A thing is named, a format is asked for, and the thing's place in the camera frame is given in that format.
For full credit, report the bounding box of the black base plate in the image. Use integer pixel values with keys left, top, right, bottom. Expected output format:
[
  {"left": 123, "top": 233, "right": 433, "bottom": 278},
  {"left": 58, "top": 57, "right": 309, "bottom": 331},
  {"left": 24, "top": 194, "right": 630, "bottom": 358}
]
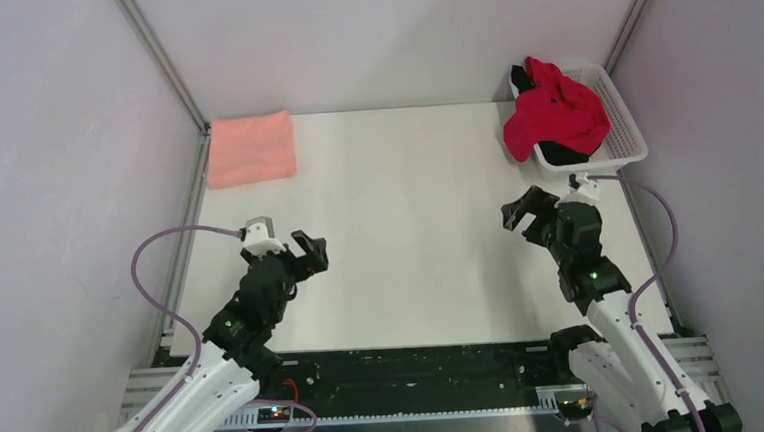
[{"left": 260, "top": 340, "right": 580, "bottom": 419}]

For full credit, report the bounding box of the right controller board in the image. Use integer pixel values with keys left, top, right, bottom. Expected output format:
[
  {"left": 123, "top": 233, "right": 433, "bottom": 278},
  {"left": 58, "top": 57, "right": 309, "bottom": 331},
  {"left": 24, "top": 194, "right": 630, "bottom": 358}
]
[{"left": 556, "top": 395, "right": 596, "bottom": 426}]

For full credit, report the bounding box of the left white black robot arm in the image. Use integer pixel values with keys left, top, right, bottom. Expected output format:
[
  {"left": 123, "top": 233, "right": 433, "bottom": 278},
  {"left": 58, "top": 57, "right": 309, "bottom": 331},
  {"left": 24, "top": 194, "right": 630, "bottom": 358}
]
[{"left": 114, "top": 220, "right": 329, "bottom": 432}]

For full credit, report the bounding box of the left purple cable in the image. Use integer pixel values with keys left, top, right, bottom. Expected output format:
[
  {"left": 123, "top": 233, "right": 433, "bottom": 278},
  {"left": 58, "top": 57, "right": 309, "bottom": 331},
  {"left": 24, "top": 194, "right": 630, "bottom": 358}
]
[{"left": 87, "top": 218, "right": 320, "bottom": 432}]

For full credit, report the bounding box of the grey slotted cable duct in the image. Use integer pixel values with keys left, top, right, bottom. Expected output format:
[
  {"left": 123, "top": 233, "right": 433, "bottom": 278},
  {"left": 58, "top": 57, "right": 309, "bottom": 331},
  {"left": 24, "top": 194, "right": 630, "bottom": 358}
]
[{"left": 142, "top": 389, "right": 561, "bottom": 432}]

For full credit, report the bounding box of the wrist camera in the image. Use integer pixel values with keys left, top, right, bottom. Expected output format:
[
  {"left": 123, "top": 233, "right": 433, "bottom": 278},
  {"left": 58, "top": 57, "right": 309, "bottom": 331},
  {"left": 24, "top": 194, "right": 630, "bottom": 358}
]
[
  {"left": 242, "top": 216, "right": 286, "bottom": 257},
  {"left": 556, "top": 172, "right": 601, "bottom": 206}
]

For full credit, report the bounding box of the controller board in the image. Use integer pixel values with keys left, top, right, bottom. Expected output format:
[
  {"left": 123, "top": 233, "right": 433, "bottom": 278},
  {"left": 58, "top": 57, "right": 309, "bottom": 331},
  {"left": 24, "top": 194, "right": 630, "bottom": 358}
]
[
  {"left": 256, "top": 406, "right": 293, "bottom": 426},
  {"left": 556, "top": 395, "right": 596, "bottom": 426}
]

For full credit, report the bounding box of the left aluminium frame post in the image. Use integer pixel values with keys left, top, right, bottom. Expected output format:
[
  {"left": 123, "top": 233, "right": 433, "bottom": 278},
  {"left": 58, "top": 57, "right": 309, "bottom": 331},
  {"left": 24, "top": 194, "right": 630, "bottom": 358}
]
[{"left": 113, "top": 0, "right": 208, "bottom": 135}]

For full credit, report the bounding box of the black t shirt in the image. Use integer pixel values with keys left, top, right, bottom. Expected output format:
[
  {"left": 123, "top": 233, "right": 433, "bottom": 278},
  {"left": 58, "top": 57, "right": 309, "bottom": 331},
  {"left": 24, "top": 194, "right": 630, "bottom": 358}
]
[{"left": 510, "top": 64, "right": 590, "bottom": 166}]

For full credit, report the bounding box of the white plastic basket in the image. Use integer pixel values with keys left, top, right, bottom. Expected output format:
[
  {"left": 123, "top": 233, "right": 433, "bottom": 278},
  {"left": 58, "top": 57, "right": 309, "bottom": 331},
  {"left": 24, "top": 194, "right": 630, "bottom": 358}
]
[{"left": 532, "top": 63, "right": 649, "bottom": 180}]

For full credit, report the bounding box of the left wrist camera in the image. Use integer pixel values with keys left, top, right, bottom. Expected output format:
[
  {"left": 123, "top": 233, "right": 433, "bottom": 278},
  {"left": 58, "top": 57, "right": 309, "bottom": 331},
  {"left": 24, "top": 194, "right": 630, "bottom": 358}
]
[{"left": 242, "top": 216, "right": 286, "bottom": 257}]

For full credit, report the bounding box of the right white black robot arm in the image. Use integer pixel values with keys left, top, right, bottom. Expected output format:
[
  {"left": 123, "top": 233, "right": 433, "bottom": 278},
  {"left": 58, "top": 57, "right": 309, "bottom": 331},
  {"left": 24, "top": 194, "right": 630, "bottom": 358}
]
[{"left": 501, "top": 175, "right": 744, "bottom": 432}]

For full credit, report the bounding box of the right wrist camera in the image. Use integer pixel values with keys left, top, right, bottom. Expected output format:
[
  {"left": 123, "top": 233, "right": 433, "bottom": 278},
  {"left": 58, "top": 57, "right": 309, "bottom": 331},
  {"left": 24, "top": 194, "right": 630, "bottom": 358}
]
[{"left": 556, "top": 172, "right": 601, "bottom": 206}]

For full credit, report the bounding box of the aluminium frame post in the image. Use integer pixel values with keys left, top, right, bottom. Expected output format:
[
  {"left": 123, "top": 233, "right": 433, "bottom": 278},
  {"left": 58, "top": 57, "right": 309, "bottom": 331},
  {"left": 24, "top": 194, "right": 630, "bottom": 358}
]
[
  {"left": 113, "top": 0, "right": 208, "bottom": 135},
  {"left": 603, "top": 0, "right": 651, "bottom": 75}
]

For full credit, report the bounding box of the right aluminium frame post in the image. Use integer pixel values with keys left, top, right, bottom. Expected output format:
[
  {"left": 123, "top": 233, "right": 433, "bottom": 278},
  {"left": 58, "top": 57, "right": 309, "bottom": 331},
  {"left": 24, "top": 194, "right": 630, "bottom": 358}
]
[{"left": 603, "top": 0, "right": 651, "bottom": 75}]

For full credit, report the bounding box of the left controller board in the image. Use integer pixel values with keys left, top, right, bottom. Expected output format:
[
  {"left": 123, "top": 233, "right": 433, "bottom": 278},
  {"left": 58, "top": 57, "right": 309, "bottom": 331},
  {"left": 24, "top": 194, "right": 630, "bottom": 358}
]
[{"left": 256, "top": 406, "right": 293, "bottom": 426}]

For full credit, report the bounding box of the red t shirt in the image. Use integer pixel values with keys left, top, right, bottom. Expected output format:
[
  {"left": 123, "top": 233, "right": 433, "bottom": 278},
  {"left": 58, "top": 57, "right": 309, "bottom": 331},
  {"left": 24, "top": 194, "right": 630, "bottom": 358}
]
[{"left": 502, "top": 57, "right": 611, "bottom": 162}]

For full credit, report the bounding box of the folded pink t shirt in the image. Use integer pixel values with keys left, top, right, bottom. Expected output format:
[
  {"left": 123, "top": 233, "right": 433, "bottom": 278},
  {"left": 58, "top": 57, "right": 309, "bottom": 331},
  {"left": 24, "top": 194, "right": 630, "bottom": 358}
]
[{"left": 206, "top": 111, "right": 297, "bottom": 189}]

